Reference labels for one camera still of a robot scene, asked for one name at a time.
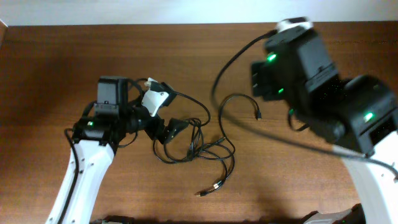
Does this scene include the black cable gold plugs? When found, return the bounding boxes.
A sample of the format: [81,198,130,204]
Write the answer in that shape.
[186,124,236,197]

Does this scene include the black cable white-tipped plug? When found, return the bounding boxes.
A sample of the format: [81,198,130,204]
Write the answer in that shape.
[152,118,205,164]

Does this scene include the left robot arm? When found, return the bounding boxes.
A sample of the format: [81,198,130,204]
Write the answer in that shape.
[46,76,187,223]

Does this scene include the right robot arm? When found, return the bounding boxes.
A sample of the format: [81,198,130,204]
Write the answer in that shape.
[251,17,397,223]

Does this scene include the left camera black cable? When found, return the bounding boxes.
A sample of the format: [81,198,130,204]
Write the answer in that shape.
[57,77,211,224]

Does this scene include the camera black cable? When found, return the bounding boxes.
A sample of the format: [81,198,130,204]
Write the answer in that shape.
[57,77,211,224]
[210,29,398,183]

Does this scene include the right camera black cable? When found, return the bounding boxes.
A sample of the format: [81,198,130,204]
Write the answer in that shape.
[210,29,398,183]

